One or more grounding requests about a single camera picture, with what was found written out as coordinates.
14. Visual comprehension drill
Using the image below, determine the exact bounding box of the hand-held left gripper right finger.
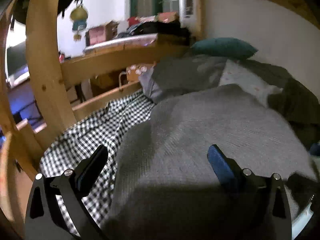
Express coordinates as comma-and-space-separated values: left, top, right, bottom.
207, 144, 293, 240

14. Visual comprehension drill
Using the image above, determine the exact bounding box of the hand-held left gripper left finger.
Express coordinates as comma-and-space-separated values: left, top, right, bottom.
25, 144, 109, 240

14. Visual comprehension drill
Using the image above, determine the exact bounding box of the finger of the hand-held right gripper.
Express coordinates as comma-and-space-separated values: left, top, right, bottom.
309, 142, 320, 156

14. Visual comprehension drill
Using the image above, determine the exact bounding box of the grey knit zip sweater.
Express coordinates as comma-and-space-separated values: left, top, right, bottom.
101, 84, 318, 240

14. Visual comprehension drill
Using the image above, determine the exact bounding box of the black white checkered sheet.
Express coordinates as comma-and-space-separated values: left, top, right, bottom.
39, 90, 157, 233

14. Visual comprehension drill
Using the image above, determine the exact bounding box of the olive green garment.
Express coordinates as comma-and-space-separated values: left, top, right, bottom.
240, 60, 320, 140

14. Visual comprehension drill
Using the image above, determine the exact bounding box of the daisy print bed sheet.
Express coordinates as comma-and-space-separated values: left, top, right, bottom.
219, 60, 283, 105

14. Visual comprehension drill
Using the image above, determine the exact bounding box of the grey pillow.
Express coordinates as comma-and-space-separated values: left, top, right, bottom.
139, 55, 228, 104

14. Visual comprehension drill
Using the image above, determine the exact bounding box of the teal pillow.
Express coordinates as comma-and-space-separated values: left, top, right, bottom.
190, 37, 258, 60

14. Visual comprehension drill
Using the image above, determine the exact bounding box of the computer monitor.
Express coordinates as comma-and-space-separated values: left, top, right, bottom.
5, 40, 29, 85

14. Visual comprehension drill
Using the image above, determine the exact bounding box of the pink box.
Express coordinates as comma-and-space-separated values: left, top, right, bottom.
85, 21, 119, 47

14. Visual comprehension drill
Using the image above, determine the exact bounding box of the pile of dark clutter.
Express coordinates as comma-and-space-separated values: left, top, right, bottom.
125, 11, 190, 40

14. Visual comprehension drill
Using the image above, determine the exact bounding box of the hanging yellow doll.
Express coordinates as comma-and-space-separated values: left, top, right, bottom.
69, 1, 89, 40

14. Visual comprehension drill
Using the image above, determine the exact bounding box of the wooden bunk bed frame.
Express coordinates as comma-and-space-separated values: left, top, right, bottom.
0, 0, 320, 230

